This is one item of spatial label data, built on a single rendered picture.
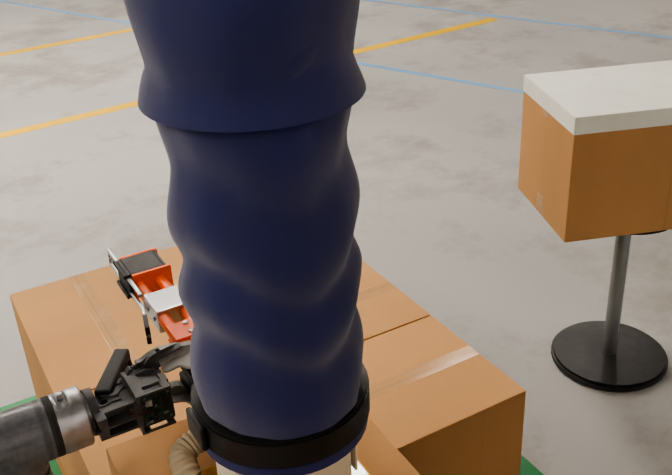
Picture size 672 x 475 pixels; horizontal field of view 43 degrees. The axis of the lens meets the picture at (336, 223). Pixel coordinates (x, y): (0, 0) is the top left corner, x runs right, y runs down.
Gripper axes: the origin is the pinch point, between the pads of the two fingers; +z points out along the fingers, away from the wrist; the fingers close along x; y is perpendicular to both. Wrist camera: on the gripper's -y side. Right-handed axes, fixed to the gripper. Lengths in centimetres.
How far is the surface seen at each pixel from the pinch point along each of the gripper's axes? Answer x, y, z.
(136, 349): -53, -86, 8
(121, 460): -12.8, -0.1, -16.4
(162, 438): -12.8, -1.4, -9.1
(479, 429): -59, -16, 69
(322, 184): 44, 37, 3
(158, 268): 2.3, -28.4, 1.9
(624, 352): -105, -60, 171
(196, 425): 13.2, 28.7, -11.7
